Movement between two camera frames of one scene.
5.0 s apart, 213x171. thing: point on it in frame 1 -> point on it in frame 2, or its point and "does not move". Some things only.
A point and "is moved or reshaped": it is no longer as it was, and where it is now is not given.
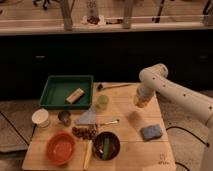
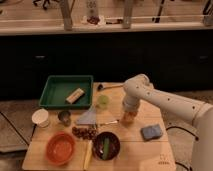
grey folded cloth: (88, 117) does not move
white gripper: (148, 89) -> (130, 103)
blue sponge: (151, 132) does not move
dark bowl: (98, 145) does not move
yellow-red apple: (142, 101) is moved or reshaped
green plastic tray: (60, 87) does not move
